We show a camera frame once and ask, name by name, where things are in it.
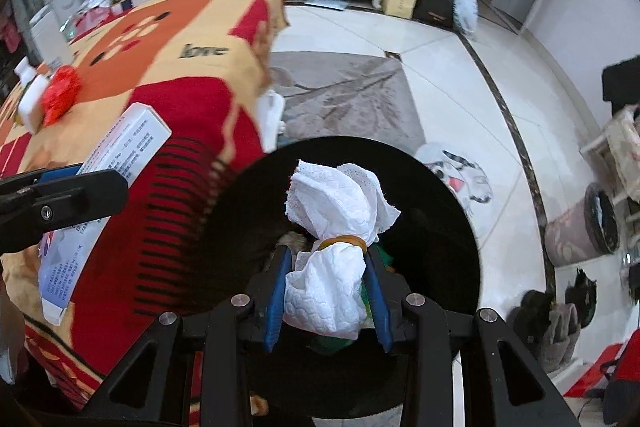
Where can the white storage box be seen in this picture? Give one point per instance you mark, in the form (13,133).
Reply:
(50,32)

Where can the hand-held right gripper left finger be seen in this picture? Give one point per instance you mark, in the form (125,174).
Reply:
(277,302)

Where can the tan rubber band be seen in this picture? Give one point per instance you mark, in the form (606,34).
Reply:
(342,239)

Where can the grey patterned rug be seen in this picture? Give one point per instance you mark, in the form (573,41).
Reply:
(350,97)

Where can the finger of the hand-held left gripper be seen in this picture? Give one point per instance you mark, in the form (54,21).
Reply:
(75,202)
(57,173)

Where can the printed white plastic bag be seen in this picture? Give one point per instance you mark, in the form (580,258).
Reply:
(460,177)

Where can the black box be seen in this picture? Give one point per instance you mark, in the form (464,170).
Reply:
(434,7)

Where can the dark furniture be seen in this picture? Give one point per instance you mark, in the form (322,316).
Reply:
(620,79)

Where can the black slipper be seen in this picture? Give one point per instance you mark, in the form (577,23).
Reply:
(580,297)

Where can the red orange printed blanket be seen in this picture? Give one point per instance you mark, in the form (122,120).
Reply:
(165,107)

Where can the crumpled red wrapper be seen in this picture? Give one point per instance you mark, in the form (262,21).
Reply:
(60,94)

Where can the grey slippers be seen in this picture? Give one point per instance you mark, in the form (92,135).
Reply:
(560,337)

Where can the white plastic object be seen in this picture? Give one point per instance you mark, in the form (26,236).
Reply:
(272,117)

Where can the black round trash bin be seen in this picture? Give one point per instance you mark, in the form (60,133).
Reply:
(440,257)

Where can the white blue carton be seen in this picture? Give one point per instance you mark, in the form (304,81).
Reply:
(135,132)

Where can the brown paper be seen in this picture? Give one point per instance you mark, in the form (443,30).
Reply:
(292,239)

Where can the white chair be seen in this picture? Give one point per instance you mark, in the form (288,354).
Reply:
(620,147)

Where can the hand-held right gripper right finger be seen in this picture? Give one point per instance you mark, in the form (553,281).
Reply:
(380,307)

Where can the pink bag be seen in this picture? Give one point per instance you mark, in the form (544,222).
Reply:
(95,17)

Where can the white pill bottle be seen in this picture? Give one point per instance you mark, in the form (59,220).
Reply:
(32,104)

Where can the white tissue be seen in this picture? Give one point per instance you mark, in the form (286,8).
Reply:
(330,207)

